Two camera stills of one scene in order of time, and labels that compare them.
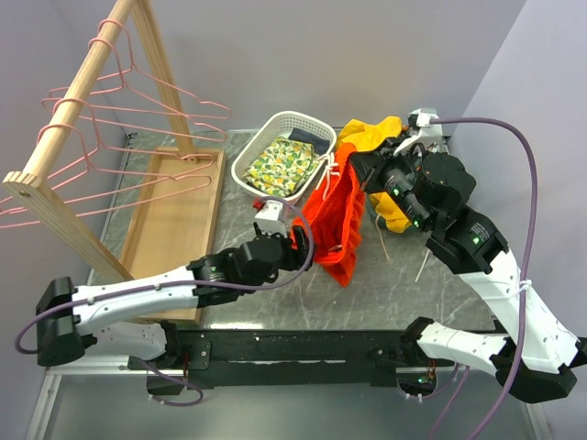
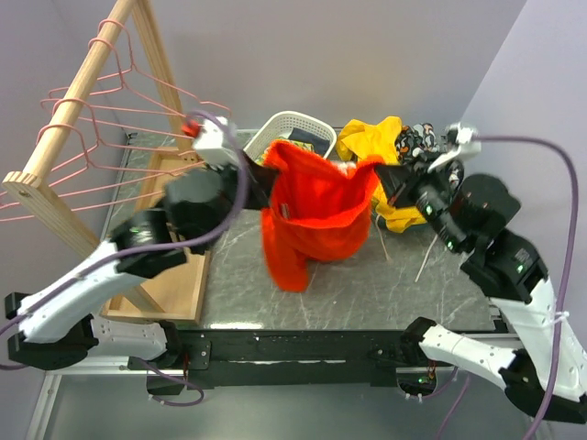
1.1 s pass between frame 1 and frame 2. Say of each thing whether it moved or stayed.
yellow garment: stayed
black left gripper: moved
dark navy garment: stayed
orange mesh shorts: moved
